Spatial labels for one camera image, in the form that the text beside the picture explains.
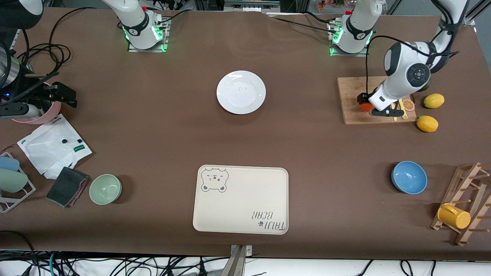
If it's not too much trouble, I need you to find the pink bowl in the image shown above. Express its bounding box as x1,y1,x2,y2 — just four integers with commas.
12,80,62,125

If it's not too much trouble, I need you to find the wooden cutting board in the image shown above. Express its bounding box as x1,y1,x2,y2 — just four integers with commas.
337,76,417,126

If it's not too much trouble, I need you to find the white plastic bag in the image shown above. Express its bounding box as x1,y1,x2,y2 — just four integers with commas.
17,113,93,180

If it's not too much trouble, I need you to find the wooden peg mug rack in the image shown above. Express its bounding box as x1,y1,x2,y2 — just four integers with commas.
430,162,491,246

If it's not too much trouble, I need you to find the light blue cup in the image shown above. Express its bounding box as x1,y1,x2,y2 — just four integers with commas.
0,156,20,172

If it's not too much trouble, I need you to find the dark grey folded cloth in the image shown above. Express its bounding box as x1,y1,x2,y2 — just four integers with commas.
46,166,90,209

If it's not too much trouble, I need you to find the pale green bowl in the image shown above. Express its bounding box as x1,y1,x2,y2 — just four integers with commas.
89,174,122,205

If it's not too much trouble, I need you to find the aluminium table edge bracket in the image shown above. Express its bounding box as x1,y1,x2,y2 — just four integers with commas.
229,245,252,276

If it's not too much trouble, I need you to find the coiled black table cable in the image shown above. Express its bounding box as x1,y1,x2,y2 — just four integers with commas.
15,7,98,75

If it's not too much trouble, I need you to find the white round plate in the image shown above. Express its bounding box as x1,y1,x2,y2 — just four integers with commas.
216,71,267,115

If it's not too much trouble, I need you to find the blue bowl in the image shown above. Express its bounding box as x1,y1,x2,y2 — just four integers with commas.
391,161,428,195

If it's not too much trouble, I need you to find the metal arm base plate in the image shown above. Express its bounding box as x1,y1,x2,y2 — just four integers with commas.
128,17,170,53
329,21,371,57

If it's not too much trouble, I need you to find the yellow lemon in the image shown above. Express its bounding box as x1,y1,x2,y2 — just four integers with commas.
416,115,439,133
423,93,445,109

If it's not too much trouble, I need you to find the white wire cup rack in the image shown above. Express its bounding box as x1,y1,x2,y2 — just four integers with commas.
0,152,36,214

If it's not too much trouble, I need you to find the yellow mug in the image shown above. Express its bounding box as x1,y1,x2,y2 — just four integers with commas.
437,203,471,230

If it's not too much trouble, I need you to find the cream tray with bear print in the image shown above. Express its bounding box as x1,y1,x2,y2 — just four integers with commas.
193,165,289,235

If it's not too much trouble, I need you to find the pale green cup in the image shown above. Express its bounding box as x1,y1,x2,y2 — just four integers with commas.
0,169,28,193

